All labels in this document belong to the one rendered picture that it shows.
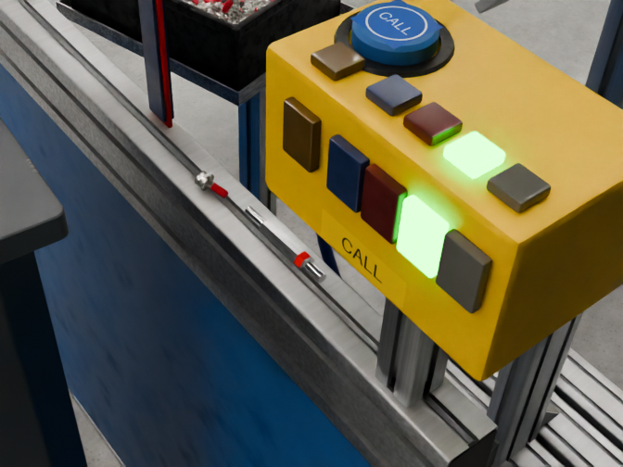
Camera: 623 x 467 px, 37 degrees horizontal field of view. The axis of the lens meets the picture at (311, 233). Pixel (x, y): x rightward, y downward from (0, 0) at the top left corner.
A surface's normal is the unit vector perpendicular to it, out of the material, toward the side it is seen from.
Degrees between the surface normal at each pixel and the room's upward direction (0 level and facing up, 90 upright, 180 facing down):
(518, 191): 0
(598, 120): 0
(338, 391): 90
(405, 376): 90
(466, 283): 90
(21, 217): 0
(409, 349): 90
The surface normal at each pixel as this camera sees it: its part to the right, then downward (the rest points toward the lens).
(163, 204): -0.79, 0.42
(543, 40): 0.04, -0.70
